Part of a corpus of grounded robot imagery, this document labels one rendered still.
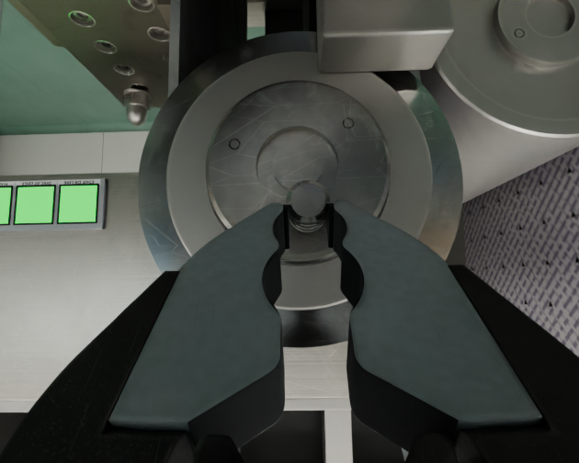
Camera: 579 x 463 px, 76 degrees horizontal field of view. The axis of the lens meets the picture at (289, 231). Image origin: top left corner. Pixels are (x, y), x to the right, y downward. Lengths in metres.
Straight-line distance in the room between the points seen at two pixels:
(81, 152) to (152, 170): 3.31
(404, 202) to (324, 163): 0.04
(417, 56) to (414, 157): 0.04
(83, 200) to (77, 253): 0.07
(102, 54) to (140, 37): 0.06
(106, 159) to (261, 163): 3.23
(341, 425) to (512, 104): 0.42
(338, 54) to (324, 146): 0.04
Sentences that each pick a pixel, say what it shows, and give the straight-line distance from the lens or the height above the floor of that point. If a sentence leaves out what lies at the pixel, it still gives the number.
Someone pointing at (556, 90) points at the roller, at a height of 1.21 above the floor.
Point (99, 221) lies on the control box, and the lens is 0.56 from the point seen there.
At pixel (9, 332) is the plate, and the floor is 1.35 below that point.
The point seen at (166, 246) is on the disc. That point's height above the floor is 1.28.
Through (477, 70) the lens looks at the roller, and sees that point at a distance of 0.21.
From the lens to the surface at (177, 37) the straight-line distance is 0.22.
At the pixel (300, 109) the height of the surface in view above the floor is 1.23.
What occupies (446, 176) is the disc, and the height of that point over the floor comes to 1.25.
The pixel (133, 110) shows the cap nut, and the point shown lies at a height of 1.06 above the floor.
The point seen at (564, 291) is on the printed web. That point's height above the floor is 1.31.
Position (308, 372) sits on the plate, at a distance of 0.50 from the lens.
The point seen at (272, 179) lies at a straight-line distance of 0.15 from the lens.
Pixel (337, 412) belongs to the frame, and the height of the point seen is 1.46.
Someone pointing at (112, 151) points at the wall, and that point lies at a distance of 3.37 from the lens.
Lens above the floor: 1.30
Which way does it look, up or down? 8 degrees down
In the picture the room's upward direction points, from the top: 179 degrees clockwise
